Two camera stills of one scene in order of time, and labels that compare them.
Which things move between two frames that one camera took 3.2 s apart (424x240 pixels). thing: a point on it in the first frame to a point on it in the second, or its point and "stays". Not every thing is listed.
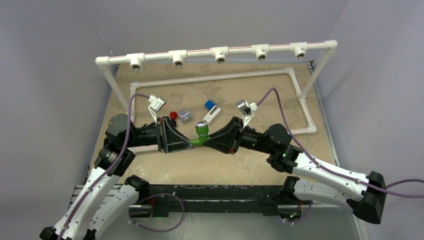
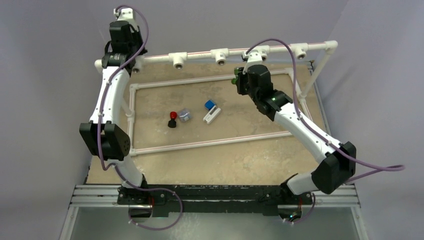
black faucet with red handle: x=173 y=116 stays
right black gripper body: x=251 y=140 to x=243 y=89
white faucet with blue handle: x=213 y=112 stays
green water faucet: x=202 y=130 to x=236 y=71
